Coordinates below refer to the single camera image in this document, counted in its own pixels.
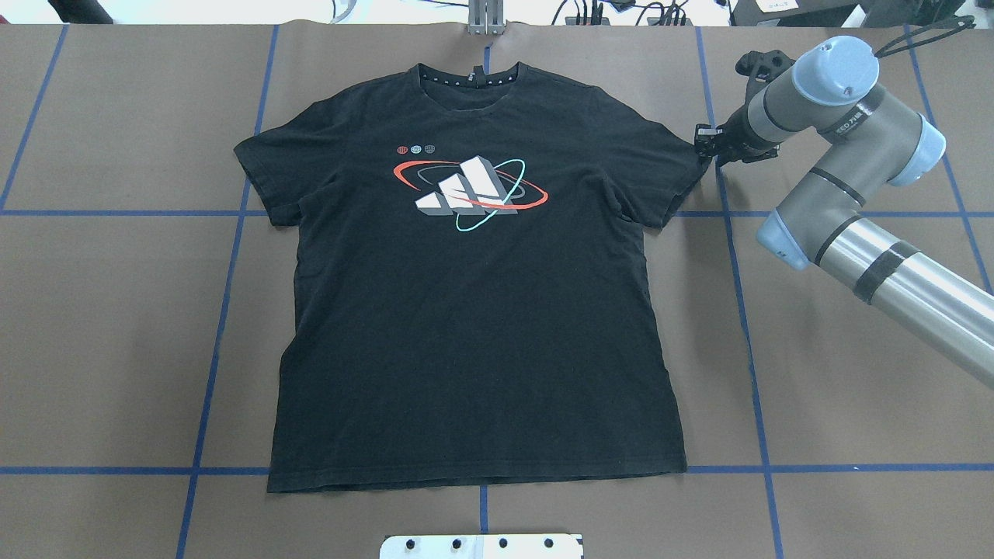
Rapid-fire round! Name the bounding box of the grey aluminium frame post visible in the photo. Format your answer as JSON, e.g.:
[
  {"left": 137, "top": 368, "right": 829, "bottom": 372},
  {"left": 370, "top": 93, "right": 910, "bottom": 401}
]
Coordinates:
[{"left": 466, "top": 0, "right": 506, "bottom": 36}]

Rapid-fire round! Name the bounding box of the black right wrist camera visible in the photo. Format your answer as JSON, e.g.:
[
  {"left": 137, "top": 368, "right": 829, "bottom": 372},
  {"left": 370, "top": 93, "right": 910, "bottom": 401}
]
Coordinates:
[{"left": 735, "top": 50, "right": 796, "bottom": 104}]

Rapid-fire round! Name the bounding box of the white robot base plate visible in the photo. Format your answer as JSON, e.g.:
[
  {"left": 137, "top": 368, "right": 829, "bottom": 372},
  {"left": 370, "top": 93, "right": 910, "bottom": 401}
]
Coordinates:
[{"left": 378, "top": 533, "right": 586, "bottom": 558}]

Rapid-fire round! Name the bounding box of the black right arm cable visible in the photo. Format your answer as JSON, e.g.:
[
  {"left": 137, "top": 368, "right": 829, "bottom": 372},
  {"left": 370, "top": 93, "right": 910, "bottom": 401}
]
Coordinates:
[{"left": 874, "top": 16, "right": 976, "bottom": 60}]

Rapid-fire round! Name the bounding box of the black graphic t-shirt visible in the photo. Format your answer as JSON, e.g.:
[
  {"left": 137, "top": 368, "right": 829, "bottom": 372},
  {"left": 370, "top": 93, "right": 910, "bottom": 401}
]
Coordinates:
[{"left": 233, "top": 63, "right": 709, "bottom": 493}]

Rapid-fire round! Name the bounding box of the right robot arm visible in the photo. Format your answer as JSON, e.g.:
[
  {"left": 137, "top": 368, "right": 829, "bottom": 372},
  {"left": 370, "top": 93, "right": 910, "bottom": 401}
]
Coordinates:
[{"left": 695, "top": 36, "right": 993, "bottom": 386}]

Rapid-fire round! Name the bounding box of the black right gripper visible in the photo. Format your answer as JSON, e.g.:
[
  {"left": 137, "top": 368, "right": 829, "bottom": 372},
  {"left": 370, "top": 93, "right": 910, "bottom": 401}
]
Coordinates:
[{"left": 693, "top": 109, "right": 780, "bottom": 165}]

